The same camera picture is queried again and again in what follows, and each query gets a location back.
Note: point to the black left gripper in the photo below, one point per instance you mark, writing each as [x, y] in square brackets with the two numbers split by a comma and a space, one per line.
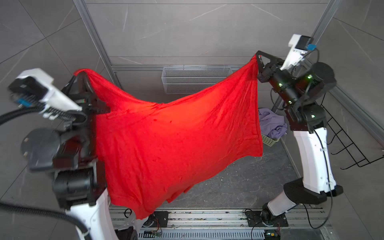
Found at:
[84, 101]

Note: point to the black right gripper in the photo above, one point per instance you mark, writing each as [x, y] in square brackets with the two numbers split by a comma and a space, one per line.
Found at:
[267, 73]

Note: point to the red t-shirt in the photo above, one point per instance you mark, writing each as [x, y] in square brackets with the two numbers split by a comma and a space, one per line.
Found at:
[154, 152]

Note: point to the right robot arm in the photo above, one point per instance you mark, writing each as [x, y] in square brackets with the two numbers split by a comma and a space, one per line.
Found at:
[308, 122]

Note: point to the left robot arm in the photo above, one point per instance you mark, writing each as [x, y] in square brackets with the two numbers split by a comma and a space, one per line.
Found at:
[79, 181]

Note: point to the purple t-shirt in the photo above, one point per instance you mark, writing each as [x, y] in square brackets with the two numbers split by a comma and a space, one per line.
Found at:
[272, 125]

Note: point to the green plastic basket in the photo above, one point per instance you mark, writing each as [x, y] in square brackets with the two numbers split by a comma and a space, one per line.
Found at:
[269, 141]

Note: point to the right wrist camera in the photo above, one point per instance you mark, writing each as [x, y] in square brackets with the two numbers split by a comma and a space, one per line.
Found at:
[299, 46]

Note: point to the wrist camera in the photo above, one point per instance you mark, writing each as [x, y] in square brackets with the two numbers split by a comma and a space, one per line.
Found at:
[34, 89]
[299, 46]

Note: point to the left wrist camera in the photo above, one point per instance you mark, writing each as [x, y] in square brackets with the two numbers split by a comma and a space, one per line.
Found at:
[34, 89]

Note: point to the white wire mesh basket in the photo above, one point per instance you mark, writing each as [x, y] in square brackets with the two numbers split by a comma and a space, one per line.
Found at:
[191, 80]

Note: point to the black wire hook rack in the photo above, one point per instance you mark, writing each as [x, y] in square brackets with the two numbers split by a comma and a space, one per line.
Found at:
[350, 144]

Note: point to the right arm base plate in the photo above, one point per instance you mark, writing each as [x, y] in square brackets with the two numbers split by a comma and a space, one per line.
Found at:
[265, 219]

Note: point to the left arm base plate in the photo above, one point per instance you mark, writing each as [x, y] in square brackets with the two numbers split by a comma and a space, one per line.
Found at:
[157, 219]

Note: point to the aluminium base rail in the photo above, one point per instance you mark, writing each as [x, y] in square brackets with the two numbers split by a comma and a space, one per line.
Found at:
[231, 224]

